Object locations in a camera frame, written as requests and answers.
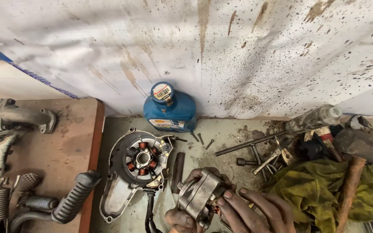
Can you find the yellow-green greasy rag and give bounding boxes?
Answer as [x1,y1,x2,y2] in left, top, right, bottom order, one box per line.
[260,159,373,233]

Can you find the blue oil bottle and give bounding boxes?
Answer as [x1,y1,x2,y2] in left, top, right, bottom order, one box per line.
[143,82,197,132]

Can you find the hammer with wooden handle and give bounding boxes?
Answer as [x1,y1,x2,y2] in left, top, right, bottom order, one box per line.
[332,129,373,233]

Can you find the stator cover with copper coils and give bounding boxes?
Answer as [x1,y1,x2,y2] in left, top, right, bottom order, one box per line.
[99,128,177,224]

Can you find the footpeg with mesh pad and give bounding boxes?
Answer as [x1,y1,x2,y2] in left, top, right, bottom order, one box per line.
[12,172,43,195]

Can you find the long steel T-handle wrench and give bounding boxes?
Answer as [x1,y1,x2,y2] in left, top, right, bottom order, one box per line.
[215,129,289,182]

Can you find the black metal part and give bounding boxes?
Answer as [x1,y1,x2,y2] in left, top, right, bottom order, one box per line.
[345,114,373,138]

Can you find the greasy metal pliers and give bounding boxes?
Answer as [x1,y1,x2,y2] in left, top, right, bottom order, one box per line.
[252,136,294,176]

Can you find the black stator cable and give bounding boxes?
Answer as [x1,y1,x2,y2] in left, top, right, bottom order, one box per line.
[144,190,163,233]

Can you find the person's left hand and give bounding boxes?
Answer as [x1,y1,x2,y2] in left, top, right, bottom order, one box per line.
[164,167,236,233]

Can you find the lever with ribbed black rubber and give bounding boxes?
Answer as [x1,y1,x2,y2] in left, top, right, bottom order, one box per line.
[10,170,102,233]

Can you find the grey coil spring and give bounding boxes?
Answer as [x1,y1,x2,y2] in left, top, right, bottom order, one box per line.
[0,187,11,225]

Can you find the grey metal manifold pipe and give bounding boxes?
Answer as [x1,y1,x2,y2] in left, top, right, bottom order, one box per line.
[0,98,57,147]

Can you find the small black rubber footpeg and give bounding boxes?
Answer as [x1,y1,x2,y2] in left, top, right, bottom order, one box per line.
[16,194,60,211]

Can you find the red and white handled screwdriver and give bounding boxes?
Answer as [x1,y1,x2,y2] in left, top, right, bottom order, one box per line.
[304,126,344,162]

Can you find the silver starter motor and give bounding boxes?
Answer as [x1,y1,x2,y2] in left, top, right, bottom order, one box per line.
[177,169,236,231]

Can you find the person's right hand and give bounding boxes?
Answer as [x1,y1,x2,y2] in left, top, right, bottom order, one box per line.
[217,188,296,233]

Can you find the stained white tarp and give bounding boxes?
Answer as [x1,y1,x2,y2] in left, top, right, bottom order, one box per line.
[0,0,373,121]

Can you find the short socket extension bar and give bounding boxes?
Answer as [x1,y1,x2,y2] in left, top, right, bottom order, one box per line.
[236,157,278,173]

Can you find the dirty clear plastic bottle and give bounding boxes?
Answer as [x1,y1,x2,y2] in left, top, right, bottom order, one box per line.
[284,104,343,135]

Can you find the brown wooden board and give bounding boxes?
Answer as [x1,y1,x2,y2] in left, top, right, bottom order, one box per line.
[0,98,105,233]

